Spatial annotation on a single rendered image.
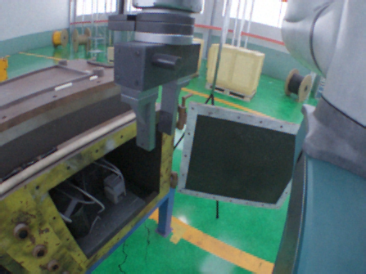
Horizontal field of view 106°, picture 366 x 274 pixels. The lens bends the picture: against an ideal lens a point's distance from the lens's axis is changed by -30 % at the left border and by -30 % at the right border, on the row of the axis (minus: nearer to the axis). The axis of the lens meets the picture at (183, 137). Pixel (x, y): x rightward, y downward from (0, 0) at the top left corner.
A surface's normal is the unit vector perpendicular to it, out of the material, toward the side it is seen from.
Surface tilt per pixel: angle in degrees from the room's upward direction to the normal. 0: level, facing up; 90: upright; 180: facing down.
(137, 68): 90
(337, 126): 84
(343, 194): 0
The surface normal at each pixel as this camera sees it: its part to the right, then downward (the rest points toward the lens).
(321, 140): -0.12, -0.79
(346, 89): -0.98, 0.11
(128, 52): -0.51, 0.41
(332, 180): 0.11, -0.84
